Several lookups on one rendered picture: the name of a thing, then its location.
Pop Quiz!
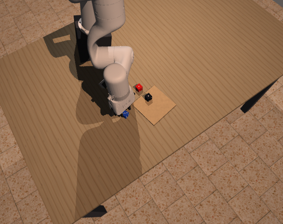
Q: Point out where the black die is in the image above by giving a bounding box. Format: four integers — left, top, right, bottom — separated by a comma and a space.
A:
145, 93, 152, 101

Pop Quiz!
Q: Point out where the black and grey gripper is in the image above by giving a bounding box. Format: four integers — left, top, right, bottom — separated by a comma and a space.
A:
108, 85, 135, 117

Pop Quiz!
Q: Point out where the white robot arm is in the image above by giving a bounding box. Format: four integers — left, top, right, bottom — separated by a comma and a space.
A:
69, 0, 134, 101

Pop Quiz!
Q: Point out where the tan mat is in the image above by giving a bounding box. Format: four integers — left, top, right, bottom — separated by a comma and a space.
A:
132, 86, 176, 125

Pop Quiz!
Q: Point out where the red die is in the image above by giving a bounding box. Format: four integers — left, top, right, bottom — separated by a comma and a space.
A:
135, 84, 143, 92

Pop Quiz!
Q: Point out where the blue die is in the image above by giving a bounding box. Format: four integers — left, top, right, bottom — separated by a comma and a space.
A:
123, 111, 129, 119

